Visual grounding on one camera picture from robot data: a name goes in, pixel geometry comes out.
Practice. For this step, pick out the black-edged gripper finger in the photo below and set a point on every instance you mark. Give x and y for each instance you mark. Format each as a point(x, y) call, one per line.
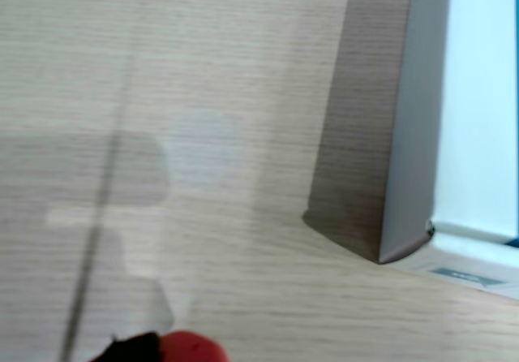
point(129, 350)

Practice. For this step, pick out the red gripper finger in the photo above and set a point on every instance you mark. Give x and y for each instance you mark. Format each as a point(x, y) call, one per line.
point(194, 347)

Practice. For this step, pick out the white box with grey arc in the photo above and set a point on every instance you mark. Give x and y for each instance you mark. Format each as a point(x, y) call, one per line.
point(478, 94)

